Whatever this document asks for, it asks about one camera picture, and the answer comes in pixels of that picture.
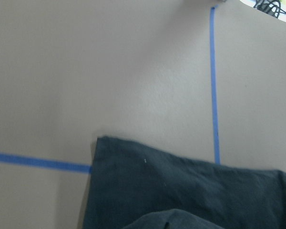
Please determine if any black graphic t-shirt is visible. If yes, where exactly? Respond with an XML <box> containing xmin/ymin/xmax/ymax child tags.
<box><xmin>82</xmin><ymin>136</ymin><xmax>286</xmax><ymax>229</ymax></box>

